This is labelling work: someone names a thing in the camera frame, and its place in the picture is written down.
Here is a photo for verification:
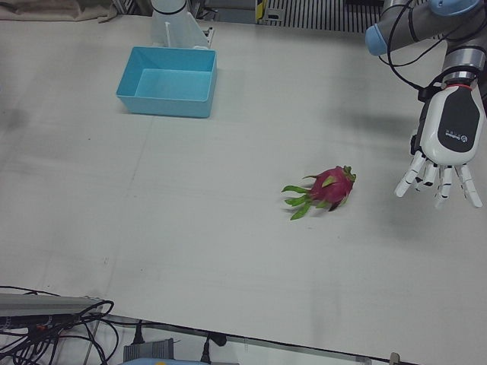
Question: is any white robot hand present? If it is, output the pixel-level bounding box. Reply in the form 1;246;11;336
394;81;486;209

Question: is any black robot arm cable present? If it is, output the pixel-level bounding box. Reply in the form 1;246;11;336
378;0;463;92

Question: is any black cable bundle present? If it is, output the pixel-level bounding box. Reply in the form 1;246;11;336
0;284;119;365

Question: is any beige cloth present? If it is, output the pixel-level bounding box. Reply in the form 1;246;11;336
0;0;119;24

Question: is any blue plastic bin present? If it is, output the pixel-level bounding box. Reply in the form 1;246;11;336
115;46;218;119

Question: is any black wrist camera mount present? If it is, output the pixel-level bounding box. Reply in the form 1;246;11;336
419;81;446;103

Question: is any grey power box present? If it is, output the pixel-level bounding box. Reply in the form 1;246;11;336
123;337;176;360

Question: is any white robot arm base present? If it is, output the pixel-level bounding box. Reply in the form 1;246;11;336
150;0;214;49

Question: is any pink dragon fruit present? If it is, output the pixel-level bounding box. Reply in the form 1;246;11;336
281;164;358;221

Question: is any black slatted grille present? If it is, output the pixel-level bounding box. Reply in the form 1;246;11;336
266;0;381;35

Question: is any aluminium profile rail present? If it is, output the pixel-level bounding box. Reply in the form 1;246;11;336
0;292;106;316

